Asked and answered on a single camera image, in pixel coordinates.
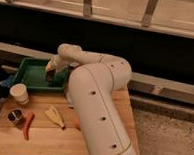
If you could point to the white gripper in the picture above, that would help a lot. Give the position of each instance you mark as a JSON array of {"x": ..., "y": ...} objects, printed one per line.
[{"x": 56, "y": 63}]

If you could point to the dark eraser block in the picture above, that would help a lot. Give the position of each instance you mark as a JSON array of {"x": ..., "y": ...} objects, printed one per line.
[{"x": 50, "y": 76}]

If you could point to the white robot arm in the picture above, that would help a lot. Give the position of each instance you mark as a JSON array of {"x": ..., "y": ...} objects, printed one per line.
[{"x": 94, "y": 78}]

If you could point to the green plastic tray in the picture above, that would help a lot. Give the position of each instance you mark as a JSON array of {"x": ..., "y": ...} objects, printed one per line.
[{"x": 31, "y": 72}]

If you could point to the white paper cup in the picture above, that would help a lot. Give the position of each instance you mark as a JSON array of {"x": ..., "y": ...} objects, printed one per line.
[{"x": 19, "y": 93}]

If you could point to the blue cloth piece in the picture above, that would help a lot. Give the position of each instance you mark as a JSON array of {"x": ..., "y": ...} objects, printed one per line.
[{"x": 7, "y": 82}]

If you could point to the orange carrot toy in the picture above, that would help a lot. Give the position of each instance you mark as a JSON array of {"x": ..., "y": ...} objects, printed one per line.
[{"x": 28, "y": 120}]

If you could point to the small metal tin can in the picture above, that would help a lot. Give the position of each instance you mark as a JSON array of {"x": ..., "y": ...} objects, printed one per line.
[{"x": 15, "y": 116}]

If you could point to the metal window railing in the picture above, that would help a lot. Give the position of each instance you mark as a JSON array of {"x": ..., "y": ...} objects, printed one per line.
[{"x": 175, "y": 17}]

